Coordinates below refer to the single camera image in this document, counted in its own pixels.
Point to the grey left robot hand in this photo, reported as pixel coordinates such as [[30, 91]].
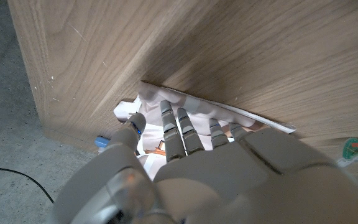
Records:
[[244, 180]]

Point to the pink white orange striped cloth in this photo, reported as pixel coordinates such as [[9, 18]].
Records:
[[197, 109]]

